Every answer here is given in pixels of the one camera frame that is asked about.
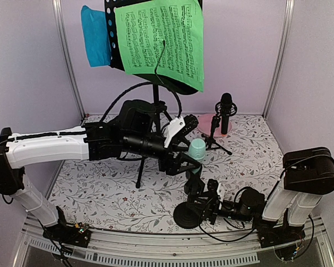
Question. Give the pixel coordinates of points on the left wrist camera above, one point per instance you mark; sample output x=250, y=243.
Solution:
x=177, y=129

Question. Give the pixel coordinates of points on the black tripod shock-mount stand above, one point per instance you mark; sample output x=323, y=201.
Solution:
x=210, y=140

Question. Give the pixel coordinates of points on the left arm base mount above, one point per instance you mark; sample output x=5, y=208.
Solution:
x=76, y=235

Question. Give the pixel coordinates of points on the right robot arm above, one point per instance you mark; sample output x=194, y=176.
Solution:
x=307, y=175

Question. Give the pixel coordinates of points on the black round-base mic stand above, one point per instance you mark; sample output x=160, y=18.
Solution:
x=186, y=214

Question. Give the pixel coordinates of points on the teal toy microphone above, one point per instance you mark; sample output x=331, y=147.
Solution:
x=197, y=151

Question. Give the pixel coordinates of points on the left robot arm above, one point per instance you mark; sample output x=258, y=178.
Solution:
x=18, y=150

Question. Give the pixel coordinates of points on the blue paper sheet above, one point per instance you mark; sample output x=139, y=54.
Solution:
x=95, y=35

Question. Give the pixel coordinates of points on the pink plastic plate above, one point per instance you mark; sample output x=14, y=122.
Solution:
x=205, y=123

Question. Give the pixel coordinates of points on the black tripod music stand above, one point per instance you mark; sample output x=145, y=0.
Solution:
x=156, y=83

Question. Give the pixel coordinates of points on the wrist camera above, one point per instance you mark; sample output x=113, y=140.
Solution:
x=216, y=189
x=177, y=129

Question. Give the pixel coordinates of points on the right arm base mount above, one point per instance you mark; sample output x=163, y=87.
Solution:
x=270, y=235

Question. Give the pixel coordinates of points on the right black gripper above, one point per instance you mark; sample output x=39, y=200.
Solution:
x=210, y=211

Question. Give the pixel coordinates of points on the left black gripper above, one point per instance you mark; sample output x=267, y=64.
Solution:
x=173, y=168

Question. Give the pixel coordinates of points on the green sheet music paper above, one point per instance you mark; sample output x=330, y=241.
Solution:
x=163, y=39

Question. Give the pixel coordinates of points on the black microphone orange end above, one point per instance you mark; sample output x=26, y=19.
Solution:
x=225, y=110

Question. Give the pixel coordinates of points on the aluminium front rail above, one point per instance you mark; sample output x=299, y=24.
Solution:
x=235, y=248

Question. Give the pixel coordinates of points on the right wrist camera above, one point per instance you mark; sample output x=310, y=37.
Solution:
x=216, y=189

